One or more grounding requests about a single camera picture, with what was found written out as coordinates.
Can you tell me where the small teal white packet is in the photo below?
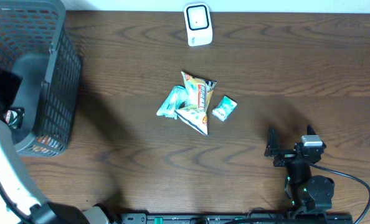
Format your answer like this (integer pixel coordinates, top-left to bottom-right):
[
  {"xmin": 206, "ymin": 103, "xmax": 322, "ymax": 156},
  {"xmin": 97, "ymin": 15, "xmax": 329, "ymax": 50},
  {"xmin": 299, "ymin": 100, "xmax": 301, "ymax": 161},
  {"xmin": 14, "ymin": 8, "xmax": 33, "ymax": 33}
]
[{"xmin": 212, "ymin": 96, "xmax": 237, "ymax": 122}]

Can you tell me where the yellow snack bag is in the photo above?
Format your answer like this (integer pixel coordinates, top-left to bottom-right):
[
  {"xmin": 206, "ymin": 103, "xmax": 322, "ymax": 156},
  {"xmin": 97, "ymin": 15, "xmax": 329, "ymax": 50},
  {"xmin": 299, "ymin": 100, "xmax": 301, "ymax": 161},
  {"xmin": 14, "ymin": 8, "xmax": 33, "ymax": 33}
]
[{"xmin": 175, "ymin": 72, "xmax": 217, "ymax": 136}]

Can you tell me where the mint green snack packet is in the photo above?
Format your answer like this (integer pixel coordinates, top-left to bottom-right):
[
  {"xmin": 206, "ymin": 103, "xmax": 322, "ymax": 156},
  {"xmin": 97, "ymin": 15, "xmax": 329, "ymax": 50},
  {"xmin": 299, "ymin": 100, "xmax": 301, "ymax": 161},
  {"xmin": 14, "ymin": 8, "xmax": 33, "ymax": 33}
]
[{"xmin": 156, "ymin": 86, "xmax": 189, "ymax": 119}]

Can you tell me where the round dark green packet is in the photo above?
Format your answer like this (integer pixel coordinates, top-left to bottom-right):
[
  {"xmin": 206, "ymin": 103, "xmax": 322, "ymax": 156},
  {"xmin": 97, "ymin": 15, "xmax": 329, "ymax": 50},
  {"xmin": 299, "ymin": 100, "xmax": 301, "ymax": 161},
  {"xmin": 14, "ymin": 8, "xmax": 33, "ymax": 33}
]
[{"xmin": 4, "ymin": 108, "xmax": 24, "ymax": 129}]

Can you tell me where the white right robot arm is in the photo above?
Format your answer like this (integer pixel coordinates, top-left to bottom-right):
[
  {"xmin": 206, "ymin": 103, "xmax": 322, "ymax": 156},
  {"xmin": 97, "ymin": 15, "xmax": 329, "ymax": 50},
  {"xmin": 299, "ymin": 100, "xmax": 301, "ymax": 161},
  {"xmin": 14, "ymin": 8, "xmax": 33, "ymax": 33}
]
[{"xmin": 264, "ymin": 125, "xmax": 334, "ymax": 219}]

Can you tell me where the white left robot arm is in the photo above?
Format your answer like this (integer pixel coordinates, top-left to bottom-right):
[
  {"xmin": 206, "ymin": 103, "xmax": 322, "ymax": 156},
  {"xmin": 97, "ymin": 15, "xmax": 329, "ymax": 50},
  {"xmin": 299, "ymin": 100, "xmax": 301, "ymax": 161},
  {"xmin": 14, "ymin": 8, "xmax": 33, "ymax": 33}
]
[{"xmin": 0, "ymin": 69, "xmax": 117, "ymax": 224}]

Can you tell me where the white barcode scanner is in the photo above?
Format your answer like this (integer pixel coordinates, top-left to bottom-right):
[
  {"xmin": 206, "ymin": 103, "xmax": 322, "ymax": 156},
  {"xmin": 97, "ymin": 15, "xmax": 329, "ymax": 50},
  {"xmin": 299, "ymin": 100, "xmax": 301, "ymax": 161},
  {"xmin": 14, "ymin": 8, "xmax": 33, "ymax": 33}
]
[{"xmin": 183, "ymin": 2, "xmax": 213, "ymax": 47}]

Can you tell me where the grey plastic mesh basket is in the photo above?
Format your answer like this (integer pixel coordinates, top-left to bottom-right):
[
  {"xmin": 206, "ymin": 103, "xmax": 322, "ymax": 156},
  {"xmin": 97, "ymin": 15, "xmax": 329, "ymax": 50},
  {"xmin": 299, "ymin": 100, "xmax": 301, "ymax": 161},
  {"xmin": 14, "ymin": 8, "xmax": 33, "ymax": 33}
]
[{"xmin": 0, "ymin": 0, "xmax": 81, "ymax": 157}]

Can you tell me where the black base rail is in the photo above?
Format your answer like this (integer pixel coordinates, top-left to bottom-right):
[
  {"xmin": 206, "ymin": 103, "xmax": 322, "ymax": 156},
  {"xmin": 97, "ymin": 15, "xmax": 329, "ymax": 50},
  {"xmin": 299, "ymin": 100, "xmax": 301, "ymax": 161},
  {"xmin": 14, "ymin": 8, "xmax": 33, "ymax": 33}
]
[{"xmin": 120, "ymin": 213, "xmax": 353, "ymax": 224}]

